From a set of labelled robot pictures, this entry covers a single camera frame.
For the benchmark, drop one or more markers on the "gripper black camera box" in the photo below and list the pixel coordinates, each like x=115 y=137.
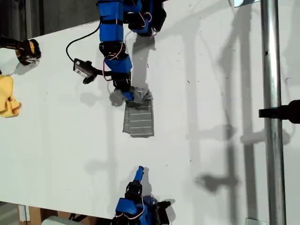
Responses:
x=82 y=68
x=161 y=211

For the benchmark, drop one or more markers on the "white table leg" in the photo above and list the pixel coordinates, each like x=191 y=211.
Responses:
x=23 y=213

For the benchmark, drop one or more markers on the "steel post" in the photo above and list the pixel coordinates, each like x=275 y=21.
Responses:
x=272 y=70

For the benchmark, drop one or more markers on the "yellow cloth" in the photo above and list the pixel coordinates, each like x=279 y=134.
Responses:
x=5 y=98

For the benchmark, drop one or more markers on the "black yellow power drill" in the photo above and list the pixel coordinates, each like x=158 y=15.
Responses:
x=25 y=49

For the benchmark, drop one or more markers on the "brown cardboard box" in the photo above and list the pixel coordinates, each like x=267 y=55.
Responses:
x=35 y=215

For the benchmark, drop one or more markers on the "grey striped towel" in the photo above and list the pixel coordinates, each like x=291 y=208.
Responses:
x=140 y=122

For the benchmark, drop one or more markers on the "white plastic container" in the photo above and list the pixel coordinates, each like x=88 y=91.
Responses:
x=56 y=221

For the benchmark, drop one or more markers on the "black clamp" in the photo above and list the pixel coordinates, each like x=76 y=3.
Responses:
x=281 y=111

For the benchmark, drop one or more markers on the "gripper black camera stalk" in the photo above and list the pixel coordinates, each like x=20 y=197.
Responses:
x=100 y=72

